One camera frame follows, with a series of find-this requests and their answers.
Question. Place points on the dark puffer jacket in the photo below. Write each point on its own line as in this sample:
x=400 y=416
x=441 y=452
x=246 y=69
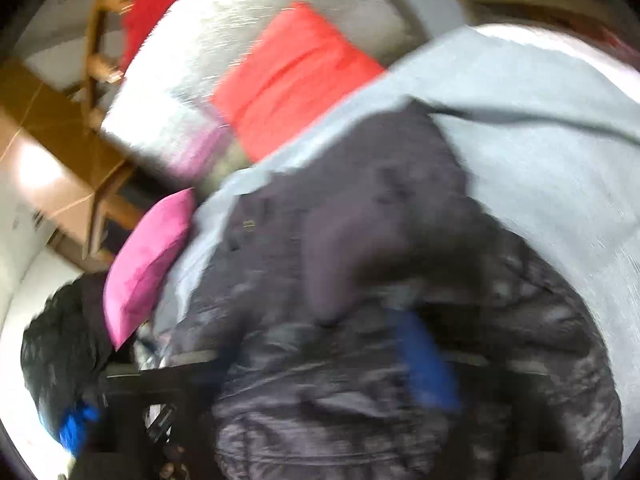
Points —
x=350 y=240

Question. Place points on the pink pillow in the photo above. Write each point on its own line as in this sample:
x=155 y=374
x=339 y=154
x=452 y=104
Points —
x=145 y=265

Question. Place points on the black clothes pile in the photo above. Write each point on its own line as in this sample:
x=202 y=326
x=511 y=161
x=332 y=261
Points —
x=60 y=330

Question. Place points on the red cloth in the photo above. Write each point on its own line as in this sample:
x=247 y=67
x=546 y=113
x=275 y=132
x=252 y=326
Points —
x=155 y=5

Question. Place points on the red pillow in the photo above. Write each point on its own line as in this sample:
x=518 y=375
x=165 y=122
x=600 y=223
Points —
x=290 y=80

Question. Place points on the white bed sheet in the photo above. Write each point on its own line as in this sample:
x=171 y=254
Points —
x=560 y=42

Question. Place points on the wooden bed frame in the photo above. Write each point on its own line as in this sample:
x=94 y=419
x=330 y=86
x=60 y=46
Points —
x=540 y=5

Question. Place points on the blue cloth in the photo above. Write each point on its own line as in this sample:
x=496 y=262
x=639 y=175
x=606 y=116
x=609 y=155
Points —
x=77 y=427

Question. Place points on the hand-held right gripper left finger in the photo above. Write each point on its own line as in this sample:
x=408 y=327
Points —
x=167 y=385

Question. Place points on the light grey sweatshirt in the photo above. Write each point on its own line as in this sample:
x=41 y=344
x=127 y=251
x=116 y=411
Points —
x=525 y=160

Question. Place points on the wooden chair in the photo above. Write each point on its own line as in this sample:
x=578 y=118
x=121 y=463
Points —
x=55 y=160
x=97 y=65

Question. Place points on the white fluffy cushion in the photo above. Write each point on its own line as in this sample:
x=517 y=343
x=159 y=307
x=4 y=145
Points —
x=220 y=35

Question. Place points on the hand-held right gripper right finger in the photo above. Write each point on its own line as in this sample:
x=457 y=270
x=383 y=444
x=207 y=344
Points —
x=425 y=360

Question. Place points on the olive cushion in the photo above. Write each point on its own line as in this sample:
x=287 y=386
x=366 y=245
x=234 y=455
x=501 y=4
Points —
x=225 y=170

